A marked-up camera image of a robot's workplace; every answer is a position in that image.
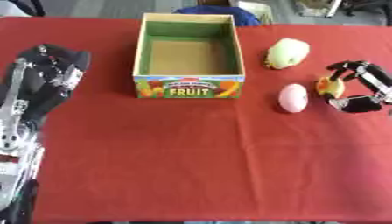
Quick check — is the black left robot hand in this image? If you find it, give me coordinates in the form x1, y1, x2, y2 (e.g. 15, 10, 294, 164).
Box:
0, 44, 94, 125

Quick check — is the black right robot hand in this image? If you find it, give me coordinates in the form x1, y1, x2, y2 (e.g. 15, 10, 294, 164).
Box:
321, 59, 392, 114

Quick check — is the white tripod leg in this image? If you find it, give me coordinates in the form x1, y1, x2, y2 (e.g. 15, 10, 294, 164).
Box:
323, 0, 345, 19

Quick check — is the dark chair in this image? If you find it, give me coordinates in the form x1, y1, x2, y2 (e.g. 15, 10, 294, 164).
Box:
0, 0, 48, 18

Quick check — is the blue chair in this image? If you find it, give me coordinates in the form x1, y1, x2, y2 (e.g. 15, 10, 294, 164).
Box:
171, 4, 263, 28

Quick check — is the pale green toy fruit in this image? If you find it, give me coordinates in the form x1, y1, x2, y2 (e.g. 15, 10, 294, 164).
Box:
263, 38, 312, 71

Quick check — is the yellow orange toy fruit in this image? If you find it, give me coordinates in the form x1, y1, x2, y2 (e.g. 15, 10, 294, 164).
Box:
313, 76, 347, 100

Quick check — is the cardboard box with green inside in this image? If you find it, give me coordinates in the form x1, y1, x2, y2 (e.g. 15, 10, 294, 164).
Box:
131, 12, 247, 100

